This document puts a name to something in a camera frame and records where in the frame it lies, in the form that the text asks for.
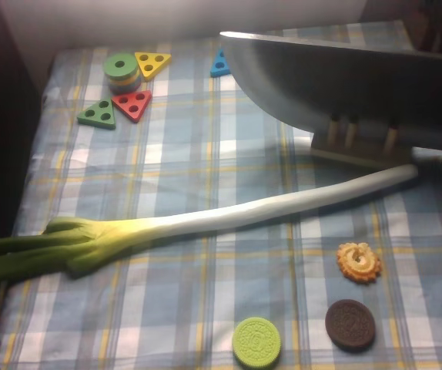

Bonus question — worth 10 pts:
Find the long toy leek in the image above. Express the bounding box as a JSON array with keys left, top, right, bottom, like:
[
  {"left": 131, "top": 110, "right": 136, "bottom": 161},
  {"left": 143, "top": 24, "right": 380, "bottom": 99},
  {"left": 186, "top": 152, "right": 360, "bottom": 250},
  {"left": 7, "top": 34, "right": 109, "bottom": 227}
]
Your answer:
[{"left": 0, "top": 163, "right": 418, "bottom": 284}]

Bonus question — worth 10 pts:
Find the wooden peg base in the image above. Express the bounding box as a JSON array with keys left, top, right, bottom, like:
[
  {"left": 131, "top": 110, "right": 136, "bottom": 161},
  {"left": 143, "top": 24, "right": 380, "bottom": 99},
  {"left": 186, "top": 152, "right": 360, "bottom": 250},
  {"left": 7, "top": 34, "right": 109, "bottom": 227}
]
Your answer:
[{"left": 309, "top": 117, "right": 414, "bottom": 169}]

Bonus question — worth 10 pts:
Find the blue plaid tablecloth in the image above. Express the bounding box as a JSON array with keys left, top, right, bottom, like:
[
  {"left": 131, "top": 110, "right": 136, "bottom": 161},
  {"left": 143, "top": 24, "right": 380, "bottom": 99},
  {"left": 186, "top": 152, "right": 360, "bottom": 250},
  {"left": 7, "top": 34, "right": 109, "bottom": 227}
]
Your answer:
[{"left": 0, "top": 18, "right": 442, "bottom": 370}]

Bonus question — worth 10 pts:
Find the red triangle block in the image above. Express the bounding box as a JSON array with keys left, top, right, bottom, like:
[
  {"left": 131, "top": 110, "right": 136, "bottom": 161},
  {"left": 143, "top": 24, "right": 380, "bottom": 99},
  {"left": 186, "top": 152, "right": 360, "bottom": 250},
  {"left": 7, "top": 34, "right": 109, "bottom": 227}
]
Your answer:
[{"left": 111, "top": 89, "right": 153, "bottom": 124}]

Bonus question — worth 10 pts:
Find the blue triangle block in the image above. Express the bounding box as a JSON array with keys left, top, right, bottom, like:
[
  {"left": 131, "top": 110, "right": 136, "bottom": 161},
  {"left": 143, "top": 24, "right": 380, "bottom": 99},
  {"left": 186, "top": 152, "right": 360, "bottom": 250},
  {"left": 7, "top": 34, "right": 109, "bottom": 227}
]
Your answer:
[{"left": 209, "top": 48, "right": 232, "bottom": 78}]

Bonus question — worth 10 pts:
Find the green triangle block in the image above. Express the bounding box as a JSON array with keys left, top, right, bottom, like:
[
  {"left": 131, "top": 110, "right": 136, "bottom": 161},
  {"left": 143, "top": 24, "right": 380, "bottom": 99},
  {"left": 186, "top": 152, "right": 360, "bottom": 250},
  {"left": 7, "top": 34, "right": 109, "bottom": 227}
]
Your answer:
[{"left": 76, "top": 96, "right": 117, "bottom": 131}]

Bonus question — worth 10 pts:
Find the yellow triangle block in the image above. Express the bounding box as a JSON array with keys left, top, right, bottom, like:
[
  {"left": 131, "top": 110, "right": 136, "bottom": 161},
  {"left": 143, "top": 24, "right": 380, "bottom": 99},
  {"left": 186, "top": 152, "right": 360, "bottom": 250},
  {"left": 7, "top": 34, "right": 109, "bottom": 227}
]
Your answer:
[{"left": 134, "top": 52, "right": 172, "bottom": 82}]

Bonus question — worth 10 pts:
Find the green sandwich cookie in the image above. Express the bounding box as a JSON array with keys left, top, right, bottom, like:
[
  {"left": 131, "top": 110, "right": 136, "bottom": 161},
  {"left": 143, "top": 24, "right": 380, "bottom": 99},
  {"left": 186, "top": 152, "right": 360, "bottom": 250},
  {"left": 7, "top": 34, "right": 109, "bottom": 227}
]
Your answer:
[{"left": 232, "top": 316, "right": 283, "bottom": 370}]

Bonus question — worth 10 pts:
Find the swirl butter cookie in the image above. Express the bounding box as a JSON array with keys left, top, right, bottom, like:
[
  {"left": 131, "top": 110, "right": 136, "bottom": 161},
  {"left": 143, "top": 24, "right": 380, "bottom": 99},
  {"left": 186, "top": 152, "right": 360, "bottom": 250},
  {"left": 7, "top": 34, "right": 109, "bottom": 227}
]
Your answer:
[{"left": 336, "top": 241, "right": 383, "bottom": 285}]

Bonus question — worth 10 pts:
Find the white backdrop panel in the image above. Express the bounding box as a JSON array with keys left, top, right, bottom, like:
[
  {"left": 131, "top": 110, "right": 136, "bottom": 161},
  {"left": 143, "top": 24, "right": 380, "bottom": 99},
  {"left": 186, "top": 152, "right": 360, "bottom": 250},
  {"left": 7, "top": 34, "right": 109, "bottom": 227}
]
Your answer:
[{"left": 0, "top": 0, "right": 364, "bottom": 43}]

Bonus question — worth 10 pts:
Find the brown sandwich cookie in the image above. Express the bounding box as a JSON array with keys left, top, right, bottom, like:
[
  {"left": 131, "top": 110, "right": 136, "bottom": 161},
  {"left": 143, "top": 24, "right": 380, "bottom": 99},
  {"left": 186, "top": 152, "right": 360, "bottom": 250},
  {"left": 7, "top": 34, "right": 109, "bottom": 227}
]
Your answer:
[{"left": 324, "top": 298, "right": 377, "bottom": 352}]

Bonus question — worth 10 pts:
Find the blue wooden ring block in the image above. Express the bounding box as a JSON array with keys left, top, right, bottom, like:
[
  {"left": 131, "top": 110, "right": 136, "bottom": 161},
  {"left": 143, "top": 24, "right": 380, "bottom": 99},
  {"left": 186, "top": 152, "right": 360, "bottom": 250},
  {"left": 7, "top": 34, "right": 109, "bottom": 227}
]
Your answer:
[{"left": 109, "top": 79, "right": 143, "bottom": 96}]

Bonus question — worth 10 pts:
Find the yellow wooden ring block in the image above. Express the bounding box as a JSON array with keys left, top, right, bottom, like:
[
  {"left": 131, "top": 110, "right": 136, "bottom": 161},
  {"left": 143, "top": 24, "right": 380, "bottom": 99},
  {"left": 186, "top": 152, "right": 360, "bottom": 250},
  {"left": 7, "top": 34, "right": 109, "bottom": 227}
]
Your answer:
[{"left": 108, "top": 72, "right": 142, "bottom": 88}]

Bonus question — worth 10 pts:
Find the green wooden ring block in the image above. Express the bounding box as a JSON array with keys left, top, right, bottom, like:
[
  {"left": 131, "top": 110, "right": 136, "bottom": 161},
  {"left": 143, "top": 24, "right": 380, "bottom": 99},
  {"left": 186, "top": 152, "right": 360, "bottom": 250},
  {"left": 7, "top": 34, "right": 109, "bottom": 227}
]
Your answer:
[{"left": 103, "top": 52, "right": 139, "bottom": 82}]

